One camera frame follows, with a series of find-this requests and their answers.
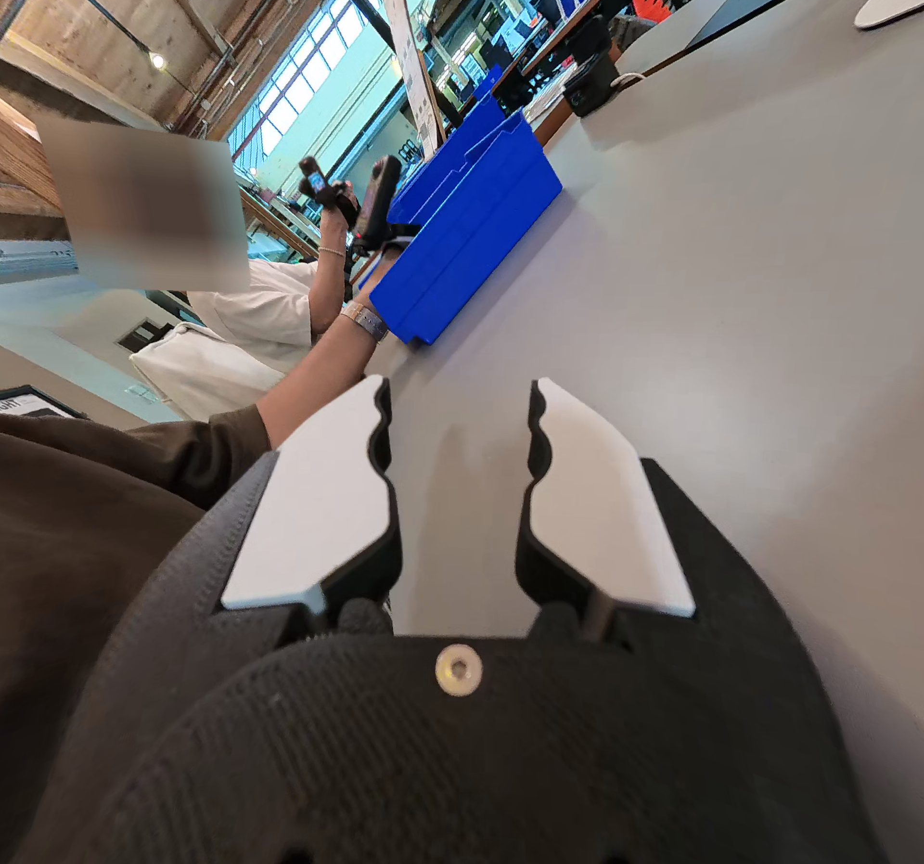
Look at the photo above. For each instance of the black framed sign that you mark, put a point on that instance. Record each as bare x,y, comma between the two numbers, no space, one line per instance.
36,402

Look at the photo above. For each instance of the person's left forearm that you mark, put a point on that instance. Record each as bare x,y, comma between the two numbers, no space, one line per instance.
317,380

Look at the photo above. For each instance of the silver wristwatch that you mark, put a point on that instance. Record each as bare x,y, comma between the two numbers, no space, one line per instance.
364,321

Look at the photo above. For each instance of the printed paper sheet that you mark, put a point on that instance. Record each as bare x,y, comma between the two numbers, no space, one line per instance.
545,102

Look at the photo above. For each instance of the black battery charger case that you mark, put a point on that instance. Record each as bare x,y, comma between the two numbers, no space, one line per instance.
592,77

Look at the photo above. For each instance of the blue bin with tag label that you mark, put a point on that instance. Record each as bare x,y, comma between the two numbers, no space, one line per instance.
451,156

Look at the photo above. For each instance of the person's left hand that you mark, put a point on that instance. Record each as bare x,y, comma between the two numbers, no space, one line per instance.
375,279

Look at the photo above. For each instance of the orange traffic cone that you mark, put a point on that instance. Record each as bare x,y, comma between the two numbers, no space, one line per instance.
653,1

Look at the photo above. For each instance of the wood-edged background desk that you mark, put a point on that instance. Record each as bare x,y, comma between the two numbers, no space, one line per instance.
577,12

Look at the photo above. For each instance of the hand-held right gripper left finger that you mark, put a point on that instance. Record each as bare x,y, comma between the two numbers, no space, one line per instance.
310,517

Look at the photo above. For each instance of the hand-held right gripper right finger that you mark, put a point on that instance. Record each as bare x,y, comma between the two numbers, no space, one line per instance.
606,517

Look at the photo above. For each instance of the blue plastic bin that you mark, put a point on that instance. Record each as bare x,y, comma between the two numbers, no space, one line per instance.
469,236

